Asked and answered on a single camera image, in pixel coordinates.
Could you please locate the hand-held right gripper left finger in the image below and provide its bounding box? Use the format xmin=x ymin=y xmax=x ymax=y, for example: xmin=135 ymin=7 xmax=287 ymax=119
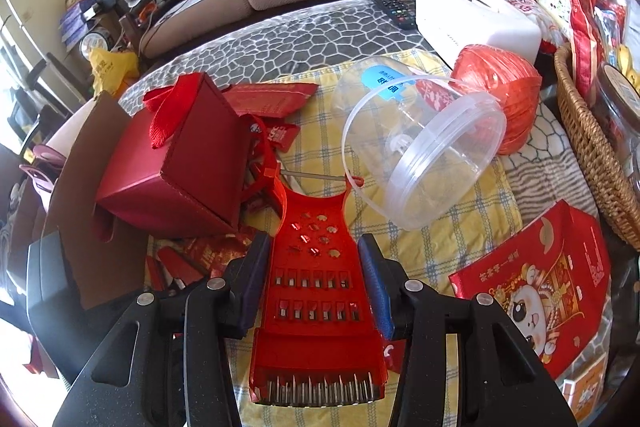
xmin=52 ymin=231 xmax=273 ymax=427

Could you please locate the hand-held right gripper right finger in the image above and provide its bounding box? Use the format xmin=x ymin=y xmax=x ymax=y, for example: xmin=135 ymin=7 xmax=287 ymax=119
xmin=356 ymin=233 xmax=576 ymax=427

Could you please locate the red plastic grater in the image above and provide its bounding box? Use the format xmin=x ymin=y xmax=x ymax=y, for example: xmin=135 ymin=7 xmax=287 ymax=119
xmin=248 ymin=177 xmax=390 ymax=407

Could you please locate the brown cardboard box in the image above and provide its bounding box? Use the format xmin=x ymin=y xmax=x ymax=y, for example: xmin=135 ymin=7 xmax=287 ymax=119
xmin=10 ymin=92 xmax=151 ymax=313

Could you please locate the yellow checked cloth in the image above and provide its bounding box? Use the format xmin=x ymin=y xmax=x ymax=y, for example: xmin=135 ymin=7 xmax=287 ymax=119
xmin=145 ymin=49 xmax=523 ymax=427

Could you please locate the red gift box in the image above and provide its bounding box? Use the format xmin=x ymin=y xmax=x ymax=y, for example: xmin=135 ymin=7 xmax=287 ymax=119
xmin=95 ymin=72 xmax=263 ymax=238

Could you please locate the clear plastic bucket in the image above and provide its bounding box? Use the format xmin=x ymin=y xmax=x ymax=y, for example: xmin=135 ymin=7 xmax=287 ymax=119
xmin=332 ymin=54 xmax=507 ymax=232

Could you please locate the red foil packet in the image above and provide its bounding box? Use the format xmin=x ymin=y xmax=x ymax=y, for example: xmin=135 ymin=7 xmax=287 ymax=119
xmin=227 ymin=82 xmax=321 ymax=118

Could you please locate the red cartoon paper bag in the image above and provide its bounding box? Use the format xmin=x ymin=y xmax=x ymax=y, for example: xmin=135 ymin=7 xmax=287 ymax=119
xmin=448 ymin=199 xmax=613 ymax=383

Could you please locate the yellow plastic bag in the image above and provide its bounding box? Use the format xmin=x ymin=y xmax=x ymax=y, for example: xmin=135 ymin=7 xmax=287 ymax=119
xmin=89 ymin=47 xmax=138 ymax=100

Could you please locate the grey pebble pattern tablecloth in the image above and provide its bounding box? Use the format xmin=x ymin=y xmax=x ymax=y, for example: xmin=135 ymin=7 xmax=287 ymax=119
xmin=120 ymin=0 xmax=603 ymax=228

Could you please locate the small orange box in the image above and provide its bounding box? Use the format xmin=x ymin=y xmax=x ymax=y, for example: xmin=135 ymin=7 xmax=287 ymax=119
xmin=562 ymin=354 xmax=608 ymax=423

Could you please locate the wicker basket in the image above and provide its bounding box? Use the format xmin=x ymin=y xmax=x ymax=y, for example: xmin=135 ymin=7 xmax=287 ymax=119
xmin=554 ymin=42 xmax=640 ymax=253

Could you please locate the round tin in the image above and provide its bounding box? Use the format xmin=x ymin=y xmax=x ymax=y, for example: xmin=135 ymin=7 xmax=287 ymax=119
xmin=80 ymin=29 xmax=111 ymax=56

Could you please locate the black remote control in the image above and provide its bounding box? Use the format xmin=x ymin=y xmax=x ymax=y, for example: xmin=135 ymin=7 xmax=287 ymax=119
xmin=366 ymin=0 xmax=418 ymax=30

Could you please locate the white tissue box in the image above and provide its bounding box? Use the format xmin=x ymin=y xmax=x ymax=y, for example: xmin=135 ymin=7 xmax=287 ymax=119
xmin=415 ymin=0 xmax=543 ymax=58

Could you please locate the clear jar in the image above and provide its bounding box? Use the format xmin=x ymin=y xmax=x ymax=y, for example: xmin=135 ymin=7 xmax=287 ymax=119
xmin=595 ymin=62 xmax=640 ymax=188

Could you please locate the red striped snack bag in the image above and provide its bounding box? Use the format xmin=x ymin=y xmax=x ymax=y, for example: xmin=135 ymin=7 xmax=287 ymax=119
xmin=557 ymin=0 xmax=632 ymax=75

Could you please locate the orange string ball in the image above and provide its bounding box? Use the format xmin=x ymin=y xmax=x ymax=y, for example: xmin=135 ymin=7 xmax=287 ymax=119
xmin=452 ymin=44 xmax=543 ymax=156

